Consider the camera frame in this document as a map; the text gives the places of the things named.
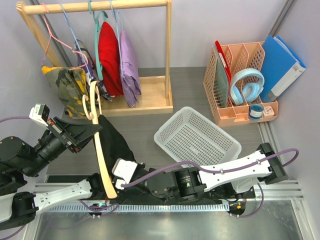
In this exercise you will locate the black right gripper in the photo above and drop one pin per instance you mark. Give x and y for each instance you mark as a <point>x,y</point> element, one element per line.
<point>143,164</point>

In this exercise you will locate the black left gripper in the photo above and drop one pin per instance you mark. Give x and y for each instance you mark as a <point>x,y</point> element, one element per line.
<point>82,133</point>

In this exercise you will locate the beige wooden hanger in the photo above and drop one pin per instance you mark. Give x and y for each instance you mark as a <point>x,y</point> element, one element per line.
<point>90,110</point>

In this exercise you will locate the black trousers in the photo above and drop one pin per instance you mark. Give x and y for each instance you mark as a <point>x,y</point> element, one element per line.
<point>114,145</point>

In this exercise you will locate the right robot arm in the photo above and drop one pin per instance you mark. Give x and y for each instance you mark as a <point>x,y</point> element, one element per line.
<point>241,174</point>

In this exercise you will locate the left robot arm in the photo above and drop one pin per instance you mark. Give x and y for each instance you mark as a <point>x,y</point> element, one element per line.
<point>19,160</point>

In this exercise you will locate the teal plastic hanger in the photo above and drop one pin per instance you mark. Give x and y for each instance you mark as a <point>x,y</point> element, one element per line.
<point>97,29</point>

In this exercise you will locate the white plastic mesh basket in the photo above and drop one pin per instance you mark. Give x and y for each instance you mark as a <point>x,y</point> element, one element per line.
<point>190,136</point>

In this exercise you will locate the camouflage garment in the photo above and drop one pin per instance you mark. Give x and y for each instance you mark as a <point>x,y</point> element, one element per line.
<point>70,86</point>

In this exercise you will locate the wooden clothes rack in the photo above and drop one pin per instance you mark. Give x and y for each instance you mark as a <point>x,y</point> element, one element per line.
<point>156,95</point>

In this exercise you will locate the red garment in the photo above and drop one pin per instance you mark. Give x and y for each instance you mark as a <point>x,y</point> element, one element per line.
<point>109,58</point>

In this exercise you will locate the blue tape roll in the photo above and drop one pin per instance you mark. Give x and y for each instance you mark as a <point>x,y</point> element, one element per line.
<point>255,112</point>

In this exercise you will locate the small white box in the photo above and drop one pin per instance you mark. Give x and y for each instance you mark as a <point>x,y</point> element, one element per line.
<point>268,111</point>

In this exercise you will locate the light blue headphones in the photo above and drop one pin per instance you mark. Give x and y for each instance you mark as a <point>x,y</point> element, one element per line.
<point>250,91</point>

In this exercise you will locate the red folder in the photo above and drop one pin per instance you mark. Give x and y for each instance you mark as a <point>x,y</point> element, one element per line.
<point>224,61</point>

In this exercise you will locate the peach plastic file organizer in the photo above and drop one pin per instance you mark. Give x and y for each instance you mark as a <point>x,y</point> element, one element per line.
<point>239,57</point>

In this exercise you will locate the blue binder folder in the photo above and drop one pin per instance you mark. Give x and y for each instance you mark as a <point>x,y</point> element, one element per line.
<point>280,68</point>

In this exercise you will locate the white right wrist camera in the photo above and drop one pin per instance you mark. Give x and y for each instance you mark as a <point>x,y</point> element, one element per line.
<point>123,171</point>

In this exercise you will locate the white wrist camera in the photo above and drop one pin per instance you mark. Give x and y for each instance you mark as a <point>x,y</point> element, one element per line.
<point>40,114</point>
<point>123,171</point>

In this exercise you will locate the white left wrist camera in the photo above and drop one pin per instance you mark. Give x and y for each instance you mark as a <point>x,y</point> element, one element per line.
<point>40,114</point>

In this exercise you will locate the light blue wire hanger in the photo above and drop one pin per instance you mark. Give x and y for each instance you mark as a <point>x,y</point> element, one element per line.
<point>118,37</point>

